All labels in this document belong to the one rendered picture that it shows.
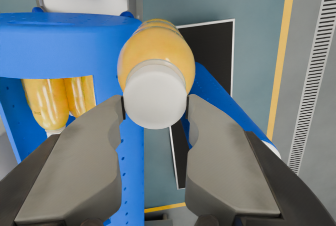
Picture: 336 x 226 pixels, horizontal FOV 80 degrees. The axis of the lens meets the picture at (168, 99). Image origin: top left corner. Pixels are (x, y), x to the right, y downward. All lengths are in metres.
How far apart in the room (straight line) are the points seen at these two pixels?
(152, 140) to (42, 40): 1.66
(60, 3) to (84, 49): 0.32
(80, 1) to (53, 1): 0.06
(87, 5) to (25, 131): 0.34
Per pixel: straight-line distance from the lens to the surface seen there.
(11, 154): 0.86
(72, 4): 0.60
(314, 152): 2.71
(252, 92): 1.89
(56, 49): 0.30
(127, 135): 0.40
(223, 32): 1.46
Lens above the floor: 1.50
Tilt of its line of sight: 63 degrees down
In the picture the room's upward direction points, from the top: 167 degrees clockwise
